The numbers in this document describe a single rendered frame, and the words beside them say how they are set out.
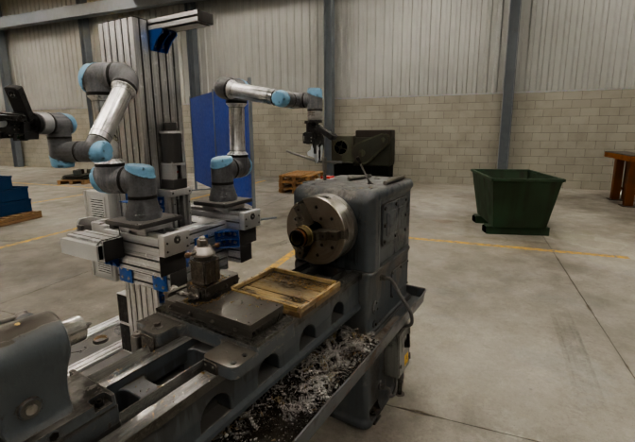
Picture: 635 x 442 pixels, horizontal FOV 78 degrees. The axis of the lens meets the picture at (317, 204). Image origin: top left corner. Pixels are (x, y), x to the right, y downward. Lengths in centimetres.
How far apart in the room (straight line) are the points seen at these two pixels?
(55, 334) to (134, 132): 122
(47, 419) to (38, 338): 18
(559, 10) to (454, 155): 415
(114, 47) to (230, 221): 97
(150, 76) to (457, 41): 1035
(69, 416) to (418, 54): 1144
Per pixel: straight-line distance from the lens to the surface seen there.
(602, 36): 1210
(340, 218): 170
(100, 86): 187
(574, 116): 1181
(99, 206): 228
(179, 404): 116
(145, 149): 202
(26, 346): 101
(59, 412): 110
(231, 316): 128
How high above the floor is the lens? 153
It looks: 11 degrees down
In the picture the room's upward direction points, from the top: straight up
